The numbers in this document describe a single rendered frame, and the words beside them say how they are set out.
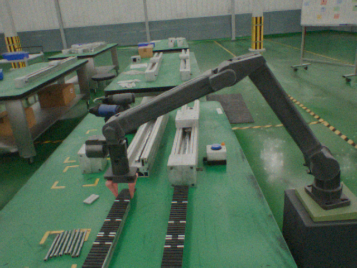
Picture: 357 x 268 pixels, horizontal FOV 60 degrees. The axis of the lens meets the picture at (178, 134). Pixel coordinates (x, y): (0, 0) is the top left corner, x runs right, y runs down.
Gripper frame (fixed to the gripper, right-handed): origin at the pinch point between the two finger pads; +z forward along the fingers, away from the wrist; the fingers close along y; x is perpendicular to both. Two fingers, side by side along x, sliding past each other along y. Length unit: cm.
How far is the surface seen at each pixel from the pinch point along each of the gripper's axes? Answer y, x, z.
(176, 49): 24, -502, 7
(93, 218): 8.6, 8.1, 3.5
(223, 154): -34.9, -26.0, -1.8
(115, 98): 19, -67, -17
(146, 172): -3.5, -21.1, 2.8
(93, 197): 12.3, -3.0, 2.8
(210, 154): -29.5, -26.0, -1.9
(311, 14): -245, -595, -38
